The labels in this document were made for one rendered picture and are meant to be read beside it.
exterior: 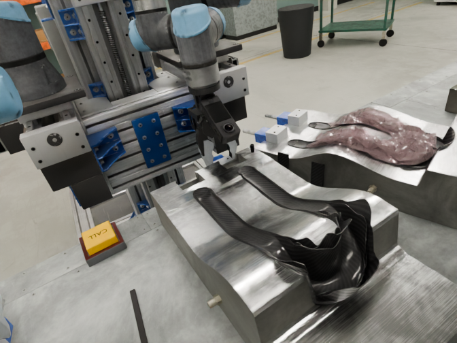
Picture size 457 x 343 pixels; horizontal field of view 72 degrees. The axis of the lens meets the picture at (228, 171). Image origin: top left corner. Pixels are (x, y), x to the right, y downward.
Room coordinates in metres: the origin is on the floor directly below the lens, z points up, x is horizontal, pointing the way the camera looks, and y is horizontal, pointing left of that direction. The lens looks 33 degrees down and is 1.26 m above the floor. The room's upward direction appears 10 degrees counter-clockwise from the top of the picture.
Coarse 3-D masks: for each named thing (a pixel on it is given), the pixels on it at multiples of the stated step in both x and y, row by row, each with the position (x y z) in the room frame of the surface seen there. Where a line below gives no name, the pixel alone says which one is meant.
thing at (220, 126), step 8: (216, 96) 0.68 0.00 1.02; (200, 104) 0.66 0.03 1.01; (208, 104) 0.65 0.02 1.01; (216, 104) 0.66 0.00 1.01; (208, 112) 0.63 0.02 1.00; (216, 112) 0.63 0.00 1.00; (224, 112) 0.64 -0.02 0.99; (208, 120) 0.63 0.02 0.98; (216, 120) 0.62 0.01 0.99; (224, 120) 0.62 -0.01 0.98; (232, 120) 0.62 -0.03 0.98; (216, 128) 0.60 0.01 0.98; (224, 128) 0.60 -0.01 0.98; (232, 128) 0.60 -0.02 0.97; (224, 136) 0.58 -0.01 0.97; (232, 136) 0.58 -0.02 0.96
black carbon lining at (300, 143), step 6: (312, 126) 0.77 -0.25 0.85; (318, 126) 0.76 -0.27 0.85; (324, 126) 0.76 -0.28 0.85; (450, 132) 0.53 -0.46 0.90; (438, 138) 0.56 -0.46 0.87; (444, 138) 0.55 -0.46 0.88; (450, 138) 0.53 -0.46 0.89; (288, 144) 0.69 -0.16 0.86; (294, 144) 0.69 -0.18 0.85; (300, 144) 0.69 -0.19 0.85; (306, 144) 0.68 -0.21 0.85; (438, 144) 0.55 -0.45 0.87; (444, 144) 0.54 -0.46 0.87; (426, 162) 0.50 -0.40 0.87
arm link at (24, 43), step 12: (0, 12) 0.86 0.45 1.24; (12, 12) 0.88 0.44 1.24; (24, 12) 0.92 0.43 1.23; (0, 24) 0.86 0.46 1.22; (12, 24) 0.87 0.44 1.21; (24, 24) 0.89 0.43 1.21; (0, 36) 0.85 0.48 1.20; (12, 36) 0.86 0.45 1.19; (24, 36) 0.88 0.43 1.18; (36, 36) 0.92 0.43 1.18; (0, 48) 0.85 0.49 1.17; (12, 48) 0.86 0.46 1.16; (24, 48) 0.87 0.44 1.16; (36, 48) 0.89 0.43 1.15; (0, 60) 0.86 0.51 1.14; (12, 60) 0.85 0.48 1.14
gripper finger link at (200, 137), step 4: (200, 128) 0.66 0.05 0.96; (200, 132) 0.65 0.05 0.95; (196, 136) 0.66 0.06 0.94; (200, 136) 0.65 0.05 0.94; (204, 136) 0.65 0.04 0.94; (196, 140) 0.66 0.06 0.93; (200, 140) 0.65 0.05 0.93; (204, 140) 0.66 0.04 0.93; (200, 144) 0.65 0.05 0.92; (200, 148) 0.65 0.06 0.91
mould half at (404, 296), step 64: (192, 192) 0.51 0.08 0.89; (256, 192) 0.48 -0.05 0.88; (320, 192) 0.43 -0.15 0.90; (192, 256) 0.37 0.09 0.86; (256, 256) 0.29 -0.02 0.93; (384, 256) 0.30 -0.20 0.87; (256, 320) 0.21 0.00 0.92; (320, 320) 0.22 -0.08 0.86; (384, 320) 0.21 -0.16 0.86; (448, 320) 0.20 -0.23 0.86
